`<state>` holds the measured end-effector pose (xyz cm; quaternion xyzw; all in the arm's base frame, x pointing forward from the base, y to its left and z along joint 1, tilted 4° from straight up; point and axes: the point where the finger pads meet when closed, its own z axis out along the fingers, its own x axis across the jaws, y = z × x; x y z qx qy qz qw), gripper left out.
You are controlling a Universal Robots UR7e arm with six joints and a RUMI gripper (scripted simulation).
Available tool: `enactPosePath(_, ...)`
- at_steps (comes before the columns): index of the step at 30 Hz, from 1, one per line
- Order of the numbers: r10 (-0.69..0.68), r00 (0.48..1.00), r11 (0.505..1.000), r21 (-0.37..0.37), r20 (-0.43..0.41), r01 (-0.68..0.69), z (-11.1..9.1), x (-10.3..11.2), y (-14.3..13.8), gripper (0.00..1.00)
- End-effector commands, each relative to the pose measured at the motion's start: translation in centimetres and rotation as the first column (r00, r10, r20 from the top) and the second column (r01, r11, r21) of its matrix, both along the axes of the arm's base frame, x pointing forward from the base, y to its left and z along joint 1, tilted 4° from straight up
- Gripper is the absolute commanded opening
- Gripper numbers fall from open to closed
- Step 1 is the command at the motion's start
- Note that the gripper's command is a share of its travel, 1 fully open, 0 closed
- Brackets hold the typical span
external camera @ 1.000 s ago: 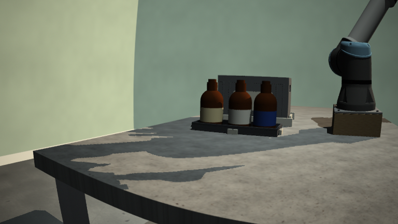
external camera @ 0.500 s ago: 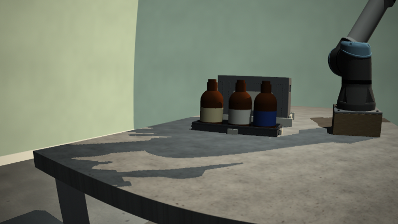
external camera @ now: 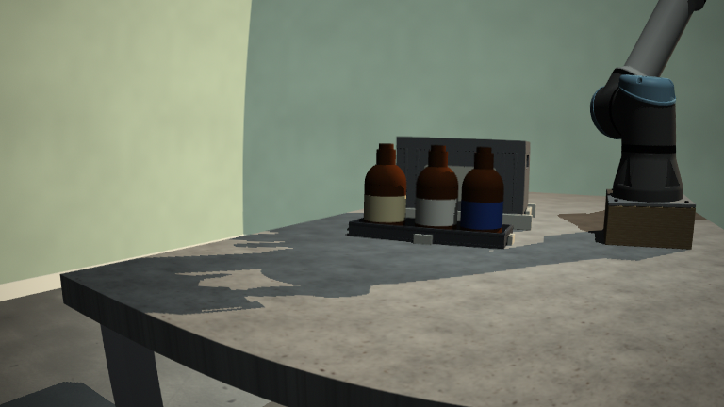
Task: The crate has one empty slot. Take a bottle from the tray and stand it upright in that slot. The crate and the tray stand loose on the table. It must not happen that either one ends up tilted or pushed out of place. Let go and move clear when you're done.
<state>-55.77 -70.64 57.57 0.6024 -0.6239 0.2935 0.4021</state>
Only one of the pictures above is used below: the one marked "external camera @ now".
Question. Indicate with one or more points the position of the orange-brown bottle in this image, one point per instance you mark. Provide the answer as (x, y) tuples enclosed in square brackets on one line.
[(385, 189), (482, 195), (437, 193)]

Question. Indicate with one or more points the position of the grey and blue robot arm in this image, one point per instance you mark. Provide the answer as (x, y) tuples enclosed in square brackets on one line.
[(643, 108)]

